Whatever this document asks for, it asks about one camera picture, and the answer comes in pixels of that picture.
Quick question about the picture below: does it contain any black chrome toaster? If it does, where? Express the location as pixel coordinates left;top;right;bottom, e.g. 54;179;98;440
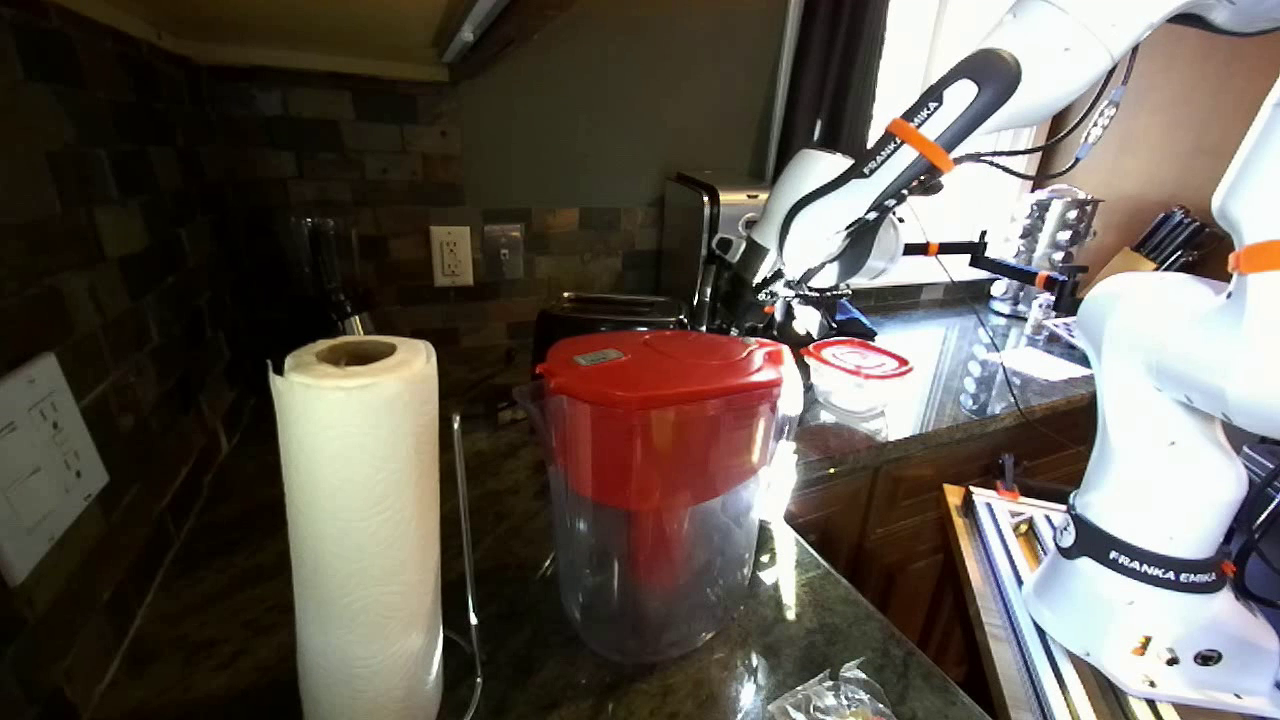
527;289;698;392

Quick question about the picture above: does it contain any clear pitcher with red lid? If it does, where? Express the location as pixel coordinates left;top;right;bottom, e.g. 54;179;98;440
511;328;803;668

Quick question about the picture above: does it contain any wire paper towel holder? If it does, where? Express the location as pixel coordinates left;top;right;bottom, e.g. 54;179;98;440
446;408;493;720

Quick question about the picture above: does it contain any wooden knife block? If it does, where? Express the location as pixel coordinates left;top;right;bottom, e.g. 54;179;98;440
1123;202;1238;291

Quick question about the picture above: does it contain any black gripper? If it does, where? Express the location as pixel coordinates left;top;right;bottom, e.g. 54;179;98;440
720;232;793;335

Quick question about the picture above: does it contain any wooden lower cabinet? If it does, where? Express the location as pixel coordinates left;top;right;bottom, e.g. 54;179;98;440
786;397;1114;696

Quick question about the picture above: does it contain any black upright board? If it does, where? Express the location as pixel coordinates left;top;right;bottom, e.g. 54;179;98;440
658;173;729;332

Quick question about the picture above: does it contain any black coffee maker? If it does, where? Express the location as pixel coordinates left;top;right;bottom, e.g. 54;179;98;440
294;210;377;345

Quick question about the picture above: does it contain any wooden upper cabinet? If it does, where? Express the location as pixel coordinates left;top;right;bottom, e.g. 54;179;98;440
54;0;536;87

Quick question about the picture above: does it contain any aluminium frame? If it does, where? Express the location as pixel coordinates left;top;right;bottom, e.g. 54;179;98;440
937;479;1165;720

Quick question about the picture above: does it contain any white wall outlet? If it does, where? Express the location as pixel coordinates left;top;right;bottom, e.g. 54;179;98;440
425;220;479;291

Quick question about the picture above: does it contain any clear spice rack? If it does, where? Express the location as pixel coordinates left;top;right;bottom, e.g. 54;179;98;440
986;183;1104;321

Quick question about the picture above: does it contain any grey wall outlet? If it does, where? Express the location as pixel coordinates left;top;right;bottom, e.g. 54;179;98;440
479;220;534;289

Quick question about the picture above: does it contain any white paper towel roll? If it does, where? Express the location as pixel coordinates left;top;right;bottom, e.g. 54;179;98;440
265;332;452;720

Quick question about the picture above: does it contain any black bar with orange clamps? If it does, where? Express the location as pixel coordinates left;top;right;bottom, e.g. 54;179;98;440
899;227;1079;314

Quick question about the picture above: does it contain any dark curtain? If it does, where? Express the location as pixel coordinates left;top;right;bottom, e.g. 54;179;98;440
776;0;895;183

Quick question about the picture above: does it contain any clear plastic bag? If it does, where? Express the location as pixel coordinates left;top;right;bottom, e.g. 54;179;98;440
757;656;895;720

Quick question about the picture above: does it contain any wooden cabinet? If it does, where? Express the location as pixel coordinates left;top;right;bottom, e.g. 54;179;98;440
54;0;536;87
786;397;1114;696

